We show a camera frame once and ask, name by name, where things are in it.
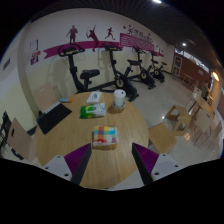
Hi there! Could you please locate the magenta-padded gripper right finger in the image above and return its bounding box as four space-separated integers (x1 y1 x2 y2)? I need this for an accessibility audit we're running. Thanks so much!
131 142 183 186

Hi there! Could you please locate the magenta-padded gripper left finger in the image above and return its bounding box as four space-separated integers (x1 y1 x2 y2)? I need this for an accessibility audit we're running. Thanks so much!
43 143 93 186

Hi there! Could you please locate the colourful checked towel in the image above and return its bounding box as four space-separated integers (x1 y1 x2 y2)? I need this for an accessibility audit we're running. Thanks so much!
92 125 120 148

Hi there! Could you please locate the black flat pad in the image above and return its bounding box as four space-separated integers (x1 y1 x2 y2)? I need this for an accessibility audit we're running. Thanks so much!
35 102 73 136

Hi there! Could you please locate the wooden stool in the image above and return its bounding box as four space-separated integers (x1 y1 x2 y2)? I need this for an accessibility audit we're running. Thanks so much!
164 104 193 123

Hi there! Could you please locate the green wet wipes pack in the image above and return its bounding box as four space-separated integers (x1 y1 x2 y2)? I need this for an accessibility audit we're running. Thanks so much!
79 102 108 120

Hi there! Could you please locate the brown tape roll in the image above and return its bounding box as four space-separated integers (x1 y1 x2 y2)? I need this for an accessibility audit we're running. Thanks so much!
110 101 126 113

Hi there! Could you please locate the small white packet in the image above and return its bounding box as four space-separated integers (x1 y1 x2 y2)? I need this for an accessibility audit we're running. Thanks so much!
86 91 103 104

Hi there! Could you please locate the black exercise bike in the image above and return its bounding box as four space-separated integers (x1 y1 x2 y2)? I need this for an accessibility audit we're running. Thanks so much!
101 41 140 103
57 43 101 94
132 44 157 90
148 49 167 84

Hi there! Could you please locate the wall poster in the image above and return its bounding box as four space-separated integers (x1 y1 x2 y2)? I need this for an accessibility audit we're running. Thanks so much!
29 39 42 66

